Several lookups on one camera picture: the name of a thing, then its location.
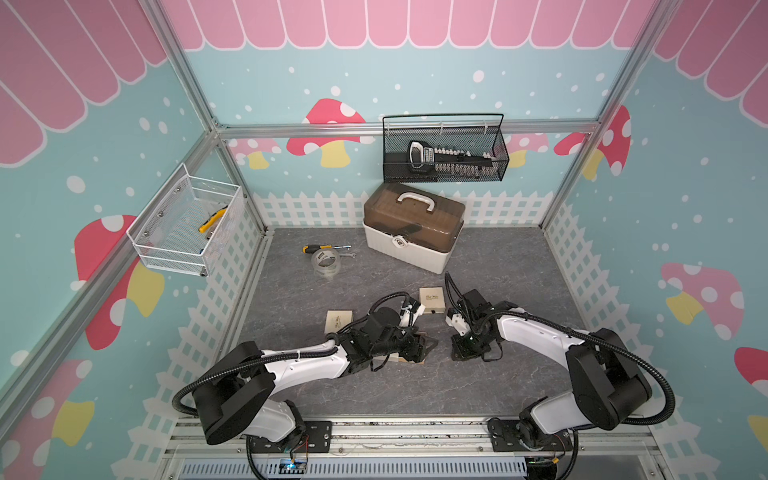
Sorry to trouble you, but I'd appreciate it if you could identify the cream square gift box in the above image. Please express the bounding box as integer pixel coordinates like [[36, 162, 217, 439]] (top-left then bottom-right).
[[389, 344, 429, 364]]

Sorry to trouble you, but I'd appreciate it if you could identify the yellow utility knife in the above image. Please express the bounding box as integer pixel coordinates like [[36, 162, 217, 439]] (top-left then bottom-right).
[[198, 207, 228, 234]]

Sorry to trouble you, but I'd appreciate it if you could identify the yellow black handled screwdriver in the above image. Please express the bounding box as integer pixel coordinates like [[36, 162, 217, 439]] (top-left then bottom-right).
[[302, 244, 351, 255]]

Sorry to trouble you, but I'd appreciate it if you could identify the small cream printed gift box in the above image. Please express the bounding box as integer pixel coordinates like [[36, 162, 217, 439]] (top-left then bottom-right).
[[419, 287, 446, 314]]

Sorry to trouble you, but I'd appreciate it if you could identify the socket wrench set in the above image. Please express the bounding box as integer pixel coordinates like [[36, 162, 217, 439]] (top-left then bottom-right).
[[406, 141, 498, 179]]

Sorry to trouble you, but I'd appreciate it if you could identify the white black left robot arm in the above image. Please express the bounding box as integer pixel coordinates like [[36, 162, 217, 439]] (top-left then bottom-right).
[[171, 292, 435, 446]]

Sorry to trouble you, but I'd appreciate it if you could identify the clear packing tape roll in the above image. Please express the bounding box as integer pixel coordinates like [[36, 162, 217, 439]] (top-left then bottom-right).
[[311, 248, 341, 279]]

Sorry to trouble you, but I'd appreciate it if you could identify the white wire wall basket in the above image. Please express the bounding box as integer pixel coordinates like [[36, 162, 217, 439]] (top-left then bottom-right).
[[126, 164, 244, 277]]

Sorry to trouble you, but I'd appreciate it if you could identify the black wire wall basket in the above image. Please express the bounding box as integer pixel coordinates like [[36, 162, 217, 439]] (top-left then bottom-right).
[[381, 113, 509, 183]]

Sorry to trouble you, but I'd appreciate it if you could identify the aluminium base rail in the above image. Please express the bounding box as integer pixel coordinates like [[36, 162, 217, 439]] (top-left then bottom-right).
[[155, 416, 673, 479]]

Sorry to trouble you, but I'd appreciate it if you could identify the white storage box brown lid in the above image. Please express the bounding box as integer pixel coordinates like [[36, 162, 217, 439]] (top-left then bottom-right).
[[363, 183, 466, 274]]

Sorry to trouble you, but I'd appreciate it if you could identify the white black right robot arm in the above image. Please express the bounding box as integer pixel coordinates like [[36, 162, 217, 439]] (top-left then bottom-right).
[[444, 274, 676, 451]]

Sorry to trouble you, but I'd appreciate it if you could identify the cream drawer-style jewelry box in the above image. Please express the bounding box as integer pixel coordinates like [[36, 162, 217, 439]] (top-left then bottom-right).
[[324, 310, 354, 334]]

